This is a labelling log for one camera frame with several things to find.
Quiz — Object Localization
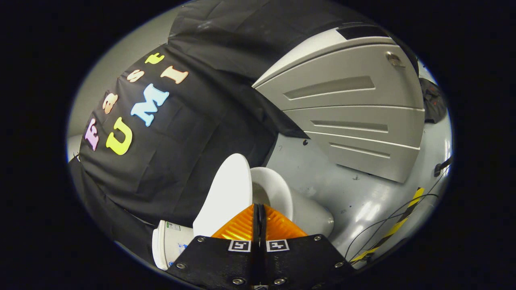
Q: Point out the dark bag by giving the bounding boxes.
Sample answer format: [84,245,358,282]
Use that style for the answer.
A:
[419,78,448,124]

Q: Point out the white toilet lid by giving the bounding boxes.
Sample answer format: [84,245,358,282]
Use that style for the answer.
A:
[193,153,254,237]

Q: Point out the yellow black hazard tape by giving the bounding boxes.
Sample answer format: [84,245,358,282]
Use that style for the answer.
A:
[350,187,425,265]

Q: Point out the white drawer cabinet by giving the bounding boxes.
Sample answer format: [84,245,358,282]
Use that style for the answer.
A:
[252,23,426,184]

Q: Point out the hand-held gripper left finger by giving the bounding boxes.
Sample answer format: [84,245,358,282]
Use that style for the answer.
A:
[167,203,261,288]

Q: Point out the white toilet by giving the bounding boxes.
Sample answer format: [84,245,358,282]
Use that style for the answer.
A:
[152,167,335,271]

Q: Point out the small black plug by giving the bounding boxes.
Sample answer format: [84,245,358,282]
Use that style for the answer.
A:
[434,156,453,177]

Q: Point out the thin black floor cables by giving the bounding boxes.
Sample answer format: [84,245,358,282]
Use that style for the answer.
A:
[345,193,441,259]

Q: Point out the black backdrop cloth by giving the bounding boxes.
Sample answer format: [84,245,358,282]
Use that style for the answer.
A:
[69,0,404,258]

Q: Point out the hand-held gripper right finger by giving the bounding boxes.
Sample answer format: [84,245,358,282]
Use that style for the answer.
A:
[260,203,356,288]

